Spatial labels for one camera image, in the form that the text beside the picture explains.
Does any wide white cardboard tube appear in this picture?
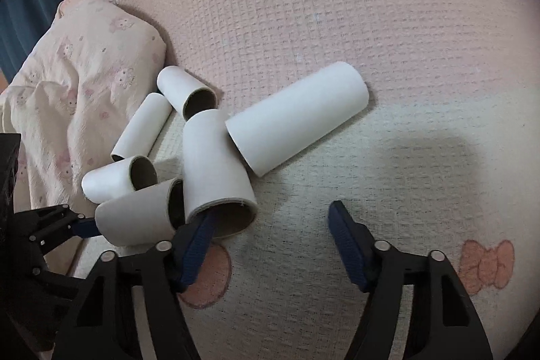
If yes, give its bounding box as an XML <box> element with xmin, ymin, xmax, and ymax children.
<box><xmin>182</xmin><ymin>109</ymin><xmax>257</xmax><ymax>239</ymax></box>

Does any long white cardboard tube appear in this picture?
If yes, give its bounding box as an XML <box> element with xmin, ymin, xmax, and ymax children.
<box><xmin>226</xmin><ymin>62</ymin><xmax>369</xmax><ymax>177</ymax></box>

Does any white tube open end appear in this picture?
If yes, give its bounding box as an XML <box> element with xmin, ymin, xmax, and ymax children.
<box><xmin>81</xmin><ymin>155</ymin><xmax>157</xmax><ymax>205</ymax></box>

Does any slim white tube left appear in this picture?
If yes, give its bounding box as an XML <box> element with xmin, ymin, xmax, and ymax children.
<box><xmin>111</xmin><ymin>92</ymin><xmax>172</xmax><ymax>162</ymax></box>

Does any pink floral pillow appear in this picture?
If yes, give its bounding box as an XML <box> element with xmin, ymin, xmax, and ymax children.
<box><xmin>1</xmin><ymin>1</ymin><xmax>166</xmax><ymax>217</ymax></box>

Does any short white tube top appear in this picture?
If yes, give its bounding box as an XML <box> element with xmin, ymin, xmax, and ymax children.
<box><xmin>157</xmin><ymin>66</ymin><xmax>218</xmax><ymax>120</ymax></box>

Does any pink Hello Kitty blanket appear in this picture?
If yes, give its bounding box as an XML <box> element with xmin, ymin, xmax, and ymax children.
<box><xmin>59</xmin><ymin>0</ymin><xmax>539</xmax><ymax>359</ymax></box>

